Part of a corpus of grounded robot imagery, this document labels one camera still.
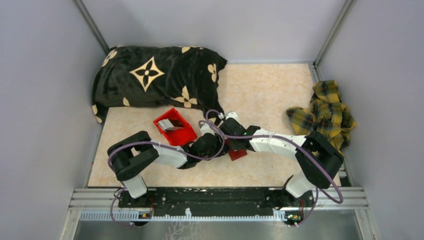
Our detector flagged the red plastic bin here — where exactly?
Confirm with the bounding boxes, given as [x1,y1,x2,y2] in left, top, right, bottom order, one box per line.
[153,108,198,146]

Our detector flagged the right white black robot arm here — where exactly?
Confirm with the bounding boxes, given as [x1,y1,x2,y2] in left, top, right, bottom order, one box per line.
[219,117,344,206]

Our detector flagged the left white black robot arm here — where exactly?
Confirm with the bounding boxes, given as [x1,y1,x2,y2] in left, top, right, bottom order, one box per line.
[107,131,230,207]

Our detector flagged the cards in red bin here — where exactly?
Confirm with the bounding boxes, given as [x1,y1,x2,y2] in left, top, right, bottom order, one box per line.
[157,118,184,132]

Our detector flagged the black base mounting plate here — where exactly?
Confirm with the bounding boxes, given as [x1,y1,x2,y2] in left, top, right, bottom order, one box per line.
[118,187,315,217]

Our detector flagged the yellow plaid cloth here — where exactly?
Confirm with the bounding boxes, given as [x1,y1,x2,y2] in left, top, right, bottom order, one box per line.
[285,80,357,153]

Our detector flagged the black floral pillow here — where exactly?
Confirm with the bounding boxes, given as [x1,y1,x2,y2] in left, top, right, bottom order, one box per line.
[91,45,227,123]

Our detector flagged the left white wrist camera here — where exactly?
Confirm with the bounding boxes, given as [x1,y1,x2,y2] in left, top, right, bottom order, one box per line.
[199,123,215,136]

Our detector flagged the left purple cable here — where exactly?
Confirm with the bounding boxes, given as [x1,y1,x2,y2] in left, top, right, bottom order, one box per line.
[106,119,228,229]

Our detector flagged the purple cable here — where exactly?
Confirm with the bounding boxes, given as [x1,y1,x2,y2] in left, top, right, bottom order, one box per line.
[106,119,228,229]
[204,109,344,228]

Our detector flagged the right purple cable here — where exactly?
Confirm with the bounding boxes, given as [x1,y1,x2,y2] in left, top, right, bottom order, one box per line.
[204,109,344,228]

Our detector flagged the aluminium frame rail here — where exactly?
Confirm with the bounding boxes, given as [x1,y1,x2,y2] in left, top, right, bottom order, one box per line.
[68,187,369,222]

